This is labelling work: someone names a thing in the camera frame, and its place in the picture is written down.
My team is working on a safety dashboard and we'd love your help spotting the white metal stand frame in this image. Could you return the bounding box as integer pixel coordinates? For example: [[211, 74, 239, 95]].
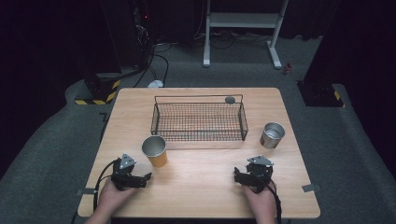
[[203, 0, 290, 70]]

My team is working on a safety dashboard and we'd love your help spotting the black floor cable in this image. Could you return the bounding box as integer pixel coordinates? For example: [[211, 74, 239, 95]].
[[133, 43, 171, 89]]

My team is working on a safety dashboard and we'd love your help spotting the grey tape piece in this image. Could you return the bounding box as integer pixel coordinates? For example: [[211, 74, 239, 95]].
[[76, 187, 98, 197], [301, 183, 322, 193]]

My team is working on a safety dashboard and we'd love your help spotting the black wire basket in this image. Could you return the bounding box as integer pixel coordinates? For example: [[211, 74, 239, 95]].
[[150, 93, 249, 143]]

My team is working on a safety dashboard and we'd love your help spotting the tangle of black floor cables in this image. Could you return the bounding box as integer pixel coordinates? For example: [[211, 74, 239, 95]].
[[192, 29, 273, 50]]

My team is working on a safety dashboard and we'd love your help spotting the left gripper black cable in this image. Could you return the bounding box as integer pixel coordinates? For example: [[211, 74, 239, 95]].
[[92, 158, 121, 214]]

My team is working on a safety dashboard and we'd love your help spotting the dark equipment rack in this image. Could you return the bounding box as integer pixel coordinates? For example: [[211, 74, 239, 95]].
[[132, 0, 155, 70]]

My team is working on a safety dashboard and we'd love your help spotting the short steel cup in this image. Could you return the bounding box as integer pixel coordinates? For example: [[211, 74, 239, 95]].
[[260, 121, 287, 149]]

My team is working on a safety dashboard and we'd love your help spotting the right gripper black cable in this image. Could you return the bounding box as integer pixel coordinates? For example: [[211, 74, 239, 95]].
[[266, 179, 283, 224]]

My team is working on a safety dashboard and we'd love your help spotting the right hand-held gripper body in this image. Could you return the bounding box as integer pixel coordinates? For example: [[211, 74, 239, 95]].
[[246, 154, 275, 194]]

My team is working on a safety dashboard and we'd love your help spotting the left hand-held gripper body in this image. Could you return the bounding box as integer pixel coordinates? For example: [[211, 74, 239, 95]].
[[110, 152, 145, 191]]

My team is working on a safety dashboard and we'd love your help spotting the person's right hand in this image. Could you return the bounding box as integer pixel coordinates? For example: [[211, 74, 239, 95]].
[[242, 181, 278, 219]]

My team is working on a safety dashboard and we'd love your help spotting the person's left hand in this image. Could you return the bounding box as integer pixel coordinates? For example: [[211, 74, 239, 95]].
[[97, 180, 138, 217]]

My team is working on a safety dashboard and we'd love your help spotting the orange cup with steel inside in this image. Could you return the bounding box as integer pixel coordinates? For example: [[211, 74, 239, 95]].
[[141, 134, 169, 169]]

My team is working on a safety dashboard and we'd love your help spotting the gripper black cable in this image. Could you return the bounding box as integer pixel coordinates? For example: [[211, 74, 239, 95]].
[[266, 179, 283, 224], [92, 158, 121, 214]]

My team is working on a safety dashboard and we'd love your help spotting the black stand with hazard tape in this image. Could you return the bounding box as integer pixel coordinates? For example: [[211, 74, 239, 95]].
[[62, 0, 122, 106], [296, 0, 396, 108]]

